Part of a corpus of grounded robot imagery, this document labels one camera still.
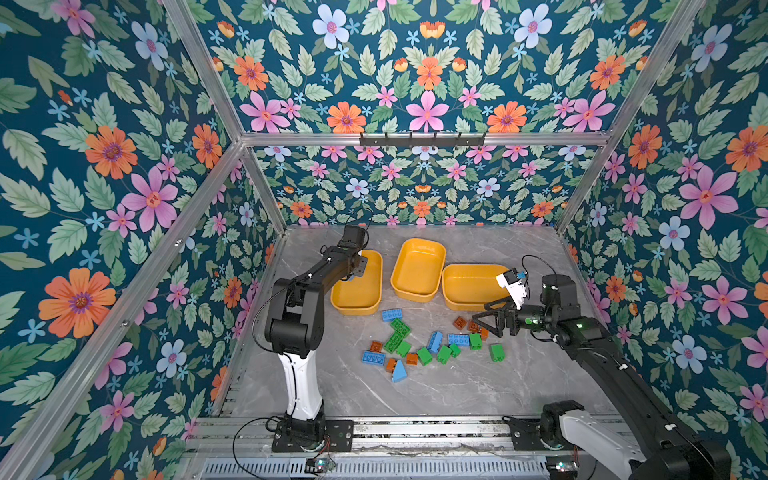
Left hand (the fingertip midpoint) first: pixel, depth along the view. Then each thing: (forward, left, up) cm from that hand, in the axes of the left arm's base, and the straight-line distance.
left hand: (354, 254), depth 99 cm
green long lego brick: (-22, -14, -10) cm, 28 cm away
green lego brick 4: (-28, -12, -9) cm, 32 cm away
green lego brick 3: (-33, -21, -8) cm, 40 cm away
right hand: (-29, -35, +10) cm, 47 cm away
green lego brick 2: (-31, -36, -7) cm, 48 cm away
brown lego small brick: (-29, -7, -9) cm, 31 cm away
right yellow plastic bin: (-10, -39, -9) cm, 41 cm away
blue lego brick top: (-19, -12, -8) cm, 24 cm away
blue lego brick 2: (-29, -25, -8) cm, 39 cm away
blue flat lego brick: (-29, -32, -8) cm, 44 cm away
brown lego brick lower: (-34, -17, -8) cm, 39 cm away
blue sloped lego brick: (-37, -13, -8) cm, 40 cm away
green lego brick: (-33, -43, -9) cm, 55 cm away
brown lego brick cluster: (-23, -33, -9) cm, 42 cm away
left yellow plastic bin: (-12, -3, -8) cm, 14 cm away
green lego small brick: (-33, -27, -8) cm, 43 cm away
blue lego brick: (-32, -5, -9) cm, 34 cm away
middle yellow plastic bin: (-2, -22, -8) cm, 23 cm away
